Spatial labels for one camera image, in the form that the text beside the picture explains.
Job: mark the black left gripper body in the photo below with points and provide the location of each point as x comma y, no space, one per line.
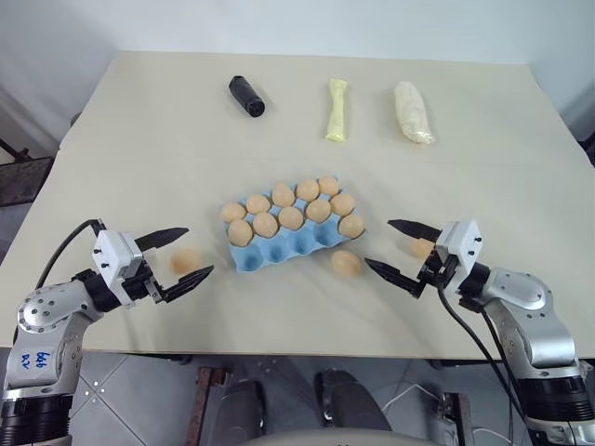
141,288

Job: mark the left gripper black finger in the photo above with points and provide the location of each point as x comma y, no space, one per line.
162,236
186,284

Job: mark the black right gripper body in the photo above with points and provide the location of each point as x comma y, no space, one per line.
437,271

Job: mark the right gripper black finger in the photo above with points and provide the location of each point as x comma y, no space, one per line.
416,229
400,279

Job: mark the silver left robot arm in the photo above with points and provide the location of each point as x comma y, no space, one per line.
51,306

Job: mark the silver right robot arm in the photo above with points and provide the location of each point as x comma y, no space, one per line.
534,316

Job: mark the blue egg carton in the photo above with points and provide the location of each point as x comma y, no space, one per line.
283,251

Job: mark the brown egg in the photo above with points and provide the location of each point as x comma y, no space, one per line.
307,189
185,261
328,185
258,203
319,210
241,232
291,217
283,194
351,224
343,204
420,247
233,212
345,264
265,224

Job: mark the white grain-filled plastic bag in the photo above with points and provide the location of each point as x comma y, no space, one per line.
413,114

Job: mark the dark rounded shape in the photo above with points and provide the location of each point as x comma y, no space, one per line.
246,413
348,402

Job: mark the pale yellow plastic packet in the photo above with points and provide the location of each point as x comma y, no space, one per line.
337,111

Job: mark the dark metal stand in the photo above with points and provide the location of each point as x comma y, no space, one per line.
21,179

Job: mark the black cylinder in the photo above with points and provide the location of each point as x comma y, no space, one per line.
246,96

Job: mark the grey robot torso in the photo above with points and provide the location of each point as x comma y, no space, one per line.
334,439

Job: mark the dark object beside table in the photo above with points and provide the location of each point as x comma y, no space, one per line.
586,130

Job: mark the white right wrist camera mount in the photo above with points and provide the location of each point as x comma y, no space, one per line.
462,246

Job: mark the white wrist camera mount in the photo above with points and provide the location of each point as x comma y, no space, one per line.
462,246
114,258

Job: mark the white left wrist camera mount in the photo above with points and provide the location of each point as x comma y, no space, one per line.
114,258

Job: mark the rusty metal table bracket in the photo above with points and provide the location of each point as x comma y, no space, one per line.
455,418
209,404

